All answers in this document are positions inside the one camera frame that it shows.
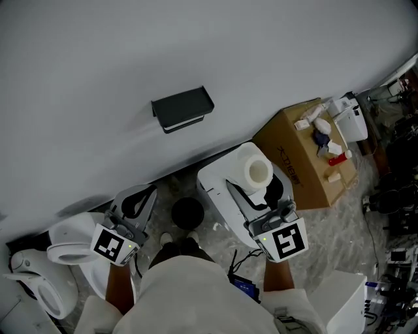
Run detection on person's left forearm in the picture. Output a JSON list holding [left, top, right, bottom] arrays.
[[104, 260, 137, 316]]

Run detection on white plastic bag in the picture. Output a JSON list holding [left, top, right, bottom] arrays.
[[313, 117, 332, 134]]

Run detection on white plastic appliance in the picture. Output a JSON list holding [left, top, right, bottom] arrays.
[[326, 91, 369, 143]]

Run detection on red bottle with white cap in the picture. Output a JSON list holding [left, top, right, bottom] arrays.
[[328, 149, 353, 166]]

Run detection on dark equipment rack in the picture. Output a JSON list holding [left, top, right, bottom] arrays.
[[365, 61, 418, 327]]

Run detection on black device with blue screen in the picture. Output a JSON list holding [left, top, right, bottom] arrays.
[[228, 275, 261, 303]]

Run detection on grey crumpled wrapper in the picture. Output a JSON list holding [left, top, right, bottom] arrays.
[[315, 139, 342, 158]]

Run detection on white toilet with open lid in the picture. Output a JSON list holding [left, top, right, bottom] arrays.
[[46, 211, 108, 297]]

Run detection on dark blue cloth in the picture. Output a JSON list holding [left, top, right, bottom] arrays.
[[312, 129, 330, 146]]

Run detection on black metal wall shelf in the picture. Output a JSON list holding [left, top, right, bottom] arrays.
[[151, 85, 216, 135]]

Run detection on brown cardboard box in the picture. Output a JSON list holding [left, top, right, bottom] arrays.
[[251, 97, 359, 211]]

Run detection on person's dark trousers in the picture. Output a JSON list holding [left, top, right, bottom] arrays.
[[148, 237, 216, 270]]

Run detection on person's white shirt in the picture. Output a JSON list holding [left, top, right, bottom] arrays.
[[73, 254, 327, 334]]

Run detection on white closed smart toilet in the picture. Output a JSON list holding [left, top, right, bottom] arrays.
[[196, 142, 295, 254]]

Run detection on black floor cable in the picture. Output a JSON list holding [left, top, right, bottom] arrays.
[[361, 205, 381, 284]]

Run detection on white toilet paper roll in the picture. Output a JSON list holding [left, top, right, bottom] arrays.
[[223, 142, 274, 196]]

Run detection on person's right forearm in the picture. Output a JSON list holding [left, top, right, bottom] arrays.
[[263, 259, 295, 293]]

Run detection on black mesh waste bin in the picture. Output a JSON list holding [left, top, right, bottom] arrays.
[[170, 196, 206, 229]]

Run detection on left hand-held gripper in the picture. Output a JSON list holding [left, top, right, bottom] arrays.
[[89, 184, 159, 267]]

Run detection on white cabinet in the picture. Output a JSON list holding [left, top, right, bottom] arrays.
[[308, 269, 368, 334]]

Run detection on white wrapped packet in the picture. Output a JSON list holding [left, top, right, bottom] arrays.
[[300, 104, 324, 121]]

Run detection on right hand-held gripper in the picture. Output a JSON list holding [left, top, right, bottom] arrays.
[[226, 172, 310, 264]]

